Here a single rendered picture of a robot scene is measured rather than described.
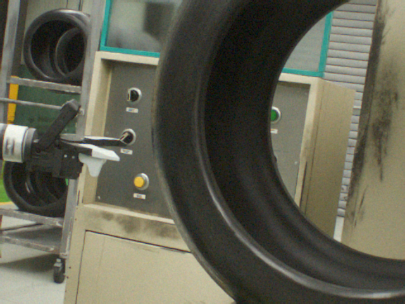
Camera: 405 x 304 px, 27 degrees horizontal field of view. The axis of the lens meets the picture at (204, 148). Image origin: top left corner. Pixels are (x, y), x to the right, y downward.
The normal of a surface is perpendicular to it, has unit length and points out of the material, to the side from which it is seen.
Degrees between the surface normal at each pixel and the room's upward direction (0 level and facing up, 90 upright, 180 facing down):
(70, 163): 98
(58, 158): 98
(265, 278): 100
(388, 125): 90
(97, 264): 90
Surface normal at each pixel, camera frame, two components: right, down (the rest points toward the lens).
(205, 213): -0.51, 0.09
